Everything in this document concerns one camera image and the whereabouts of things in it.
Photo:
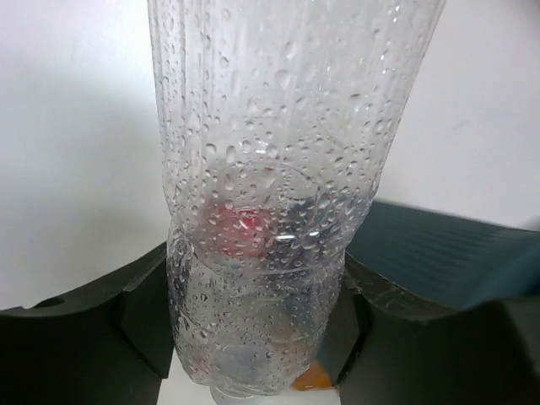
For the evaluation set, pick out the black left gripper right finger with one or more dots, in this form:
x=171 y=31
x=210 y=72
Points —
x=388 y=346

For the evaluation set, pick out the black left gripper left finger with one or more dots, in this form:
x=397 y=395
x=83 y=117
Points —
x=106 y=342

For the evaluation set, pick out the clear unlabeled plastic bottle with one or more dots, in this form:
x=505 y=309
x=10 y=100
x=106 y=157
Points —
x=276 y=119

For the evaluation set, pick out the dark teal plastic bin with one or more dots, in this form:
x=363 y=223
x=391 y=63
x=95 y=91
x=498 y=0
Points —
x=452 y=262

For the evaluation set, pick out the orange juice bottle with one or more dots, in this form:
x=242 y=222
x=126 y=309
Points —
x=315 y=378

